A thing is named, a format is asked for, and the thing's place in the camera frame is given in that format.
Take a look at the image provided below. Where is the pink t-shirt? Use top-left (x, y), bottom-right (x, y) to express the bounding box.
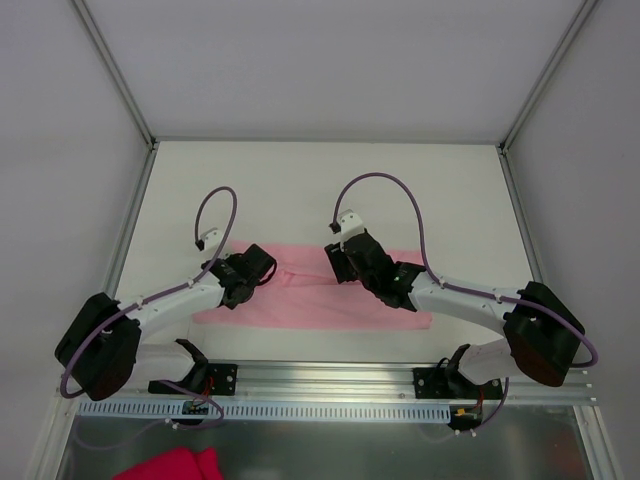
top-left (192, 243), bottom-right (432, 331)

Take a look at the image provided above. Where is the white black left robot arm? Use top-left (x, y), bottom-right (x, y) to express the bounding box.
top-left (54, 244), bottom-right (277, 401)

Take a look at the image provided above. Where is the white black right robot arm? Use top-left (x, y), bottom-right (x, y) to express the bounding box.
top-left (324, 231), bottom-right (585, 397)

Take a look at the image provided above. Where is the red t-shirt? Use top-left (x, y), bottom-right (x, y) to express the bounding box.
top-left (114, 447), bottom-right (223, 480)

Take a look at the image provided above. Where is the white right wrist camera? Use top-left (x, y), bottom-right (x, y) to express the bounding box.
top-left (335, 209), bottom-right (365, 243)

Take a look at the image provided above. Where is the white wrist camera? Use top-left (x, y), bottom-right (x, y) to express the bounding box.
top-left (335, 209), bottom-right (365, 243)
top-left (195, 227), bottom-right (226, 256)

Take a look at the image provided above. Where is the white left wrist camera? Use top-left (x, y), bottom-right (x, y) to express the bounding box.
top-left (195, 227), bottom-right (226, 256)

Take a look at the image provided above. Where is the aluminium mounting rail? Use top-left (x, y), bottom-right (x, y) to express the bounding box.
top-left (54, 356), bottom-right (601, 406)

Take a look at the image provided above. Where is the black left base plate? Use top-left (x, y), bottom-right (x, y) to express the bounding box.
top-left (148, 362), bottom-right (238, 396)

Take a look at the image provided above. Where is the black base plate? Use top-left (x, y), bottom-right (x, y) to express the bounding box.
top-left (148, 362), bottom-right (238, 396)
top-left (412, 367), bottom-right (503, 400)

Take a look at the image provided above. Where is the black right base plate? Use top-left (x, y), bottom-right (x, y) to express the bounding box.
top-left (412, 367), bottom-right (503, 400)

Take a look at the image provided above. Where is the slotted white cable duct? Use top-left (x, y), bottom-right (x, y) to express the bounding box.
top-left (77, 398), bottom-right (451, 424)

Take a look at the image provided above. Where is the left aluminium frame post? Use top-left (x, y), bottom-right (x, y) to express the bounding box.
top-left (69, 0), bottom-right (157, 151)

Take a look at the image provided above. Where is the aluminium frame post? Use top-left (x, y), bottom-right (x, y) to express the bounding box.
top-left (498, 0), bottom-right (600, 153)
top-left (69, 0), bottom-right (157, 151)

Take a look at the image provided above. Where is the right aluminium frame post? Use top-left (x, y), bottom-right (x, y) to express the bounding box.
top-left (498, 0), bottom-right (600, 153)

